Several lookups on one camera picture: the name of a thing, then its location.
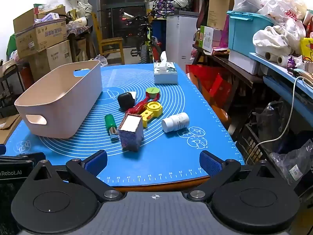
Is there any tissue box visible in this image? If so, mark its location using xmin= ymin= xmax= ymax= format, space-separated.
xmin=154 ymin=51 xmax=178 ymax=85

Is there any clear plastic bag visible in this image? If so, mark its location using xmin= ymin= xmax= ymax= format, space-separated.
xmin=270 ymin=139 xmax=313 ymax=185

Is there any white chest freezer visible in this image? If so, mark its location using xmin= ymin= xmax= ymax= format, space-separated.
xmin=166 ymin=11 xmax=200 ymax=72

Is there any white pill bottle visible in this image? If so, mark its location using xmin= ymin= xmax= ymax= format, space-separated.
xmin=161 ymin=113 xmax=190 ymax=133

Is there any knotted plastic bag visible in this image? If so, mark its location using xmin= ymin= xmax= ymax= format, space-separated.
xmin=94 ymin=55 xmax=108 ymax=67

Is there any red tool with green disc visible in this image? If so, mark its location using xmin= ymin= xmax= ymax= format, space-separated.
xmin=127 ymin=87 xmax=160 ymax=115

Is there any heap of white plastic bags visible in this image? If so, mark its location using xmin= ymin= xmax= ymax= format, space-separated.
xmin=253 ymin=17 xmax=306 ymax=55

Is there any bicycle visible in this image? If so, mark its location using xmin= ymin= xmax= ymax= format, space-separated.
xmin=119 ymin=10 xmax=162 ymax=64

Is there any teal storage bin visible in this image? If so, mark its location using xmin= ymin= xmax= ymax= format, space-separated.
xmin=226 ymin=10 xmax=275 ymax=52

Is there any yellow tape dispenser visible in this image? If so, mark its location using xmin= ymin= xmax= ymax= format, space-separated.
xmin=140 ymin=101 xmax=163 ymax=128

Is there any floral cloth bag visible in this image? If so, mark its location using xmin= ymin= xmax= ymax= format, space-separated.
xmin=153 ymin=0 xmax=175 ymax=17

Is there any patterned paper box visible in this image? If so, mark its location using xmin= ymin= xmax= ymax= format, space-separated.
xmin=118 ymin=113 xmax=144 ymax=152

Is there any light blue shelf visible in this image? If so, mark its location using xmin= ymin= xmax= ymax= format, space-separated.
xmin=249 ymin=52 xmax=313 ymax=125

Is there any tall brown cardboard box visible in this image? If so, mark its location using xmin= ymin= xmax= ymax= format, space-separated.
xmin=207 ymin=0 xmax=235 ymax=30

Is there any white cable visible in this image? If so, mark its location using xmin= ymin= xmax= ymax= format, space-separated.
xmin=246 ymin=77 xmax=313 ymax=164

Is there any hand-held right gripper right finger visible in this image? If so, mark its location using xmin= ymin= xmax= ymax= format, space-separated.
xmin=187 ymin=150 xmax=284 ymax=202

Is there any green and white box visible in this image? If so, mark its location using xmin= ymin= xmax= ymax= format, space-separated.
xmin=198 ymin=26 xmax=223 ymax=55

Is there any large taped cardboard box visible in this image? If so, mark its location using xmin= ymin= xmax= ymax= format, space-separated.
xmin=29 ymin=40 xmax=73 ymax=81

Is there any yellow printed bag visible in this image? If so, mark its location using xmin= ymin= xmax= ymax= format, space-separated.
xmin=300 ymin=37 xmax=313 ymax=61

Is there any green bag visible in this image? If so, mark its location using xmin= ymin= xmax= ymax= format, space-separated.
xmin=6 ymin=34 xmax=17 ymax=57

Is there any open printed cardboard box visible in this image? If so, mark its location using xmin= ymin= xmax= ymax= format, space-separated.
xmin=13 ymin=8 xmax=67 ymax=59

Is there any torn cardboard box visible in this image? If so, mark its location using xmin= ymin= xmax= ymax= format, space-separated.
xmin=0 ymin=114 xmax=22 ymax=145

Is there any red bag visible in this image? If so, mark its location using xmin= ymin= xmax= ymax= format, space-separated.
xmin=186 ymin=65 xmax=233 ymax=108

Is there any dark wooden table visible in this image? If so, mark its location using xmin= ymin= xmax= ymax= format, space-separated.
xmin=192 ymin=44 xmax=266 ymax=137

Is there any black plastic crate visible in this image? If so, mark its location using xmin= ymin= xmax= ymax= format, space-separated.
xmin=236 ymin=125 xmax=272 ymax=164

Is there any white foam box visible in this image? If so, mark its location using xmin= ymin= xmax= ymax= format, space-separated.
xmin=228 ymin=50 xmax=260 ymax=75

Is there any blue silicone mat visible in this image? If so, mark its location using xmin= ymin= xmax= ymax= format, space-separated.
xmin=4 ymin=64 xmax=245 ymax=188

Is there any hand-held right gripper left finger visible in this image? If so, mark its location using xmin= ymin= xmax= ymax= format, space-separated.
xmin=24 ymin=149 xmax=123 ymax=202

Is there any green cylinder with silver cap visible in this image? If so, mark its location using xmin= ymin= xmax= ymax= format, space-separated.
xmin=104 ymin=115 xmax=119 ymax=141

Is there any wooden chair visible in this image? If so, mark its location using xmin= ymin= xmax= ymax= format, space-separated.
xmin=92 ymin=13 xmax=125 ymax=65

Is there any pink plastic basket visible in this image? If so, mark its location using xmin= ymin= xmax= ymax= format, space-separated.
xmin=14 ymin=60 xmax=103 ymax=139

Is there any black rounded case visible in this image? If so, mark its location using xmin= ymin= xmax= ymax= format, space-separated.
xmin=117 ymin=92 xmax=136 ymax=110

